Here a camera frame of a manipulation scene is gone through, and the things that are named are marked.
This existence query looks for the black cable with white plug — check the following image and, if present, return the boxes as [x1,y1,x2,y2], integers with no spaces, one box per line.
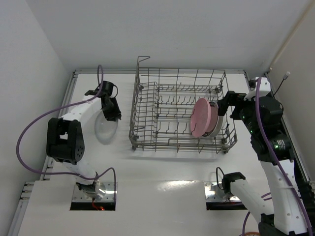
[272,71,291,98]

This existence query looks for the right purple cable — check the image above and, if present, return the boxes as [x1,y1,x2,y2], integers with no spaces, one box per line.
[241,76,312,236]

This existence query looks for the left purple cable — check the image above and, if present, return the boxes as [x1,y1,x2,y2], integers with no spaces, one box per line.
[16,64,117,201]

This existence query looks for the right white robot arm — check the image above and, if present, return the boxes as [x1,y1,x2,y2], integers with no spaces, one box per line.
[218,91,313,236]

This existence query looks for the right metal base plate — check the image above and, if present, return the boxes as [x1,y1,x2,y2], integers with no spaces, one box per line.
[204,182,241,203]

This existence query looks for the white plate with lettered rim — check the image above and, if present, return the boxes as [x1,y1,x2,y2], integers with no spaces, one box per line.
[203,102,219,137]

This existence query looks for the grey wire dish rack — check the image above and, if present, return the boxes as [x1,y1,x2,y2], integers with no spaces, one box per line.
[128,56,237,153]

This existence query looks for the pink plate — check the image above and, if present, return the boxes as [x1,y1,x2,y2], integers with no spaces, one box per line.
[190,98,211,138]

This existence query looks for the metal base plate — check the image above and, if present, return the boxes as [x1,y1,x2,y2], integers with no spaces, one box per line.
[72,182,118,203]
[204,182,241,203]

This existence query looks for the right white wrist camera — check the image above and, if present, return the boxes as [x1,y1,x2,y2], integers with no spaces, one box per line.
[244,77,271,101]

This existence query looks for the purple cable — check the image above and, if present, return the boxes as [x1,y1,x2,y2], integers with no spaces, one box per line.
[16,64,117,201]
[241,76,312,236]

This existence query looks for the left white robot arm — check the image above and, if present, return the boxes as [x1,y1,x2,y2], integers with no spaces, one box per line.
[46,81,122,200]

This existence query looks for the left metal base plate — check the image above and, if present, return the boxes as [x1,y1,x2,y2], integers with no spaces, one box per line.
[72,182,118,203]

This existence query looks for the plain white plate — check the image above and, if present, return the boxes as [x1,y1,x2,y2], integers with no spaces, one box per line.
[209,116,226,138]

